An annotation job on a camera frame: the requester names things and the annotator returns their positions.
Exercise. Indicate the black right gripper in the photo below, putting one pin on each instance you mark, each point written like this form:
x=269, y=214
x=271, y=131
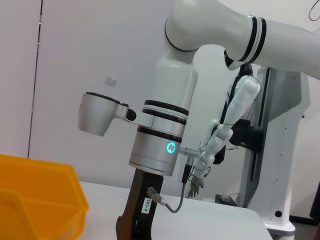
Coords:
x=140, y=210

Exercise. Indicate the white humanoid arm with hand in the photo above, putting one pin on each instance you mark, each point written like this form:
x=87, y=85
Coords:
x=237, y=107

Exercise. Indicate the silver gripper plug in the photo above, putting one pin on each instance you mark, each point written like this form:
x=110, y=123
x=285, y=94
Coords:
x=155, y=195

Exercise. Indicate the small grey device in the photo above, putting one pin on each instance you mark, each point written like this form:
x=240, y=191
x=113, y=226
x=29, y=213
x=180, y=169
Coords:
x=225, y=199

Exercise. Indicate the yellow plastic bin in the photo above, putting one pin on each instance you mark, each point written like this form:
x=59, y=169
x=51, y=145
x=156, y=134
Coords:
x=37, y=195

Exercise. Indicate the white robot stand column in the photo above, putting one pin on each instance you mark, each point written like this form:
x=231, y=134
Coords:
x=282, y=150

